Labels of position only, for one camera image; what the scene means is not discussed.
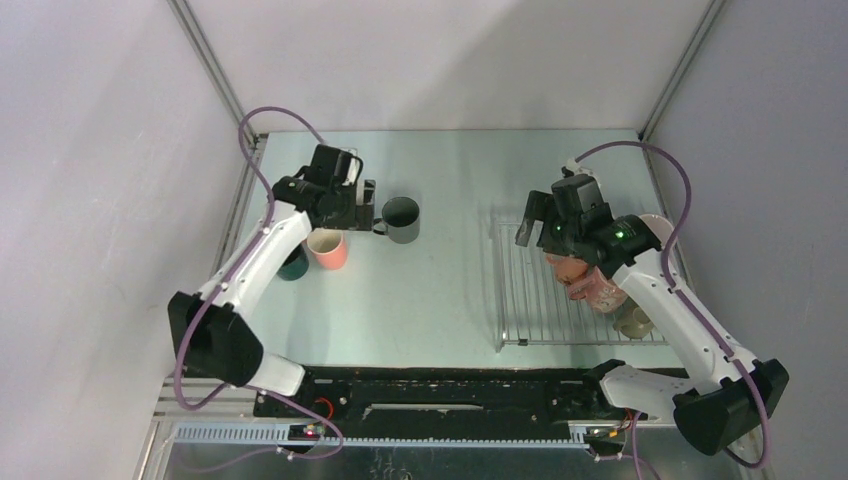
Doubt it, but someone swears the small pink cup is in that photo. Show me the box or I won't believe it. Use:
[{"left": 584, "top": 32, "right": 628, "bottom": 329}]
[{"left": 546, "top": 255, "right": 589, "bottom": 286}]

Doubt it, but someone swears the pink patterned mug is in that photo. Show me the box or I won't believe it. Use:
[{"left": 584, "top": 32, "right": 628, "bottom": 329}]
[{"left": 567, "top": 267, "right": 629, "bottom": 314}]

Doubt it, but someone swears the dark green mug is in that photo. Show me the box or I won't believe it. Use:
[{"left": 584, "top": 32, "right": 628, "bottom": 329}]
[{"left": 276, "top": 245, "right": 310, "bottom": 281}]

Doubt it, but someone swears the beige mug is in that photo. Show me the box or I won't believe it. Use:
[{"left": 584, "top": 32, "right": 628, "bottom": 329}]
[{"left": 613, "top": 300, "right": 655, "bottom": 340}]

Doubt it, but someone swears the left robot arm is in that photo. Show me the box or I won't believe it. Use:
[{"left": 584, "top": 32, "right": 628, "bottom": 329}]
[{"left": 167, "top": 144, "right": 375, "bottom": 417}]

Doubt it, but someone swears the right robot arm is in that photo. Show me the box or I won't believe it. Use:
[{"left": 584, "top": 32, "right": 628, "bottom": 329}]
[{"left": 515, "top": 174, "right": 790, "bottom": 456}]

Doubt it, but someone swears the grey black mug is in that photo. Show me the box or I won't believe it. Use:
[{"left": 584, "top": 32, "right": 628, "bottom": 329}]
[{"left": 372, "top": 197, "right": 421, "bottom": 244}]

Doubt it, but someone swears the white lilac mug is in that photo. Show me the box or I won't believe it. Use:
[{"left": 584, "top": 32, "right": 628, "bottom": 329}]
[{"left": 639, "top": 214, "right": 675, "bottom": 247}]

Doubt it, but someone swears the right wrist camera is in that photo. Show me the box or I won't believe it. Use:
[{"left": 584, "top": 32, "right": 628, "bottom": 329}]
[{"left": 561, "top": 158, "right": 597, "bottom": 179}]

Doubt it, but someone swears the wire dish rack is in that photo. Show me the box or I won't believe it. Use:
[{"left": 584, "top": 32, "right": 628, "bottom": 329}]
[{"left": 492, "top": 220, "right": 666, "bottom": 351}]

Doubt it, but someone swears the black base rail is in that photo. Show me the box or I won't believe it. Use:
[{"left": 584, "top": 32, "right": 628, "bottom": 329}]
[{"left": 293, "top": 366, "right": 634, "bottom": 442}]

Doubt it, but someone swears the grey cable duct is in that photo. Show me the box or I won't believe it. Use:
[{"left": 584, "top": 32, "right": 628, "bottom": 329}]
[{"left": 172, "top": 425, "right": 591, "bottom": 448}]

